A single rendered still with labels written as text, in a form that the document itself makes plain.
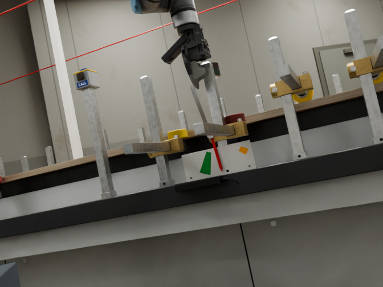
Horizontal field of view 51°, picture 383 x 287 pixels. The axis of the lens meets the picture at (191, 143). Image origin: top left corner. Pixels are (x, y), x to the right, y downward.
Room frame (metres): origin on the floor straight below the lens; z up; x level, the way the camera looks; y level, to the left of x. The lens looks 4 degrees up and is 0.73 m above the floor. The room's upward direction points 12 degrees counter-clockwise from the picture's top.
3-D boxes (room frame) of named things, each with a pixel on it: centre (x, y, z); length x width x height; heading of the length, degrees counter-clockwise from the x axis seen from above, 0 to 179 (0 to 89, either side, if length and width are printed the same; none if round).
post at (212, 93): (1.44, -0.11, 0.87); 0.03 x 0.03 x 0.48; 70
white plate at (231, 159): (1.43, -0.08, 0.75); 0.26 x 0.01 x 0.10; 70
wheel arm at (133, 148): (1.43, 0.12, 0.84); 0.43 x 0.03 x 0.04; 160
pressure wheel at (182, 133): (1.61, 0.05, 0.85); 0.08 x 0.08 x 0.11
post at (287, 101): (1.35, -0.35, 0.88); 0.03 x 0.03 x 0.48; 70
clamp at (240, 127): (1.43, -0.13, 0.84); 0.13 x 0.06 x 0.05; 70
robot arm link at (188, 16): (1.37, -0.07, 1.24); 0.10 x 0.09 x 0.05; 159
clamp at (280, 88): (1.34, -0.37, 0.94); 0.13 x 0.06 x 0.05; 70
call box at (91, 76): (1.62, 0.37, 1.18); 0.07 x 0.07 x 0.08; 70
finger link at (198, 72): (1.35, -0.07, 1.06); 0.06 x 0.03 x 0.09; 69
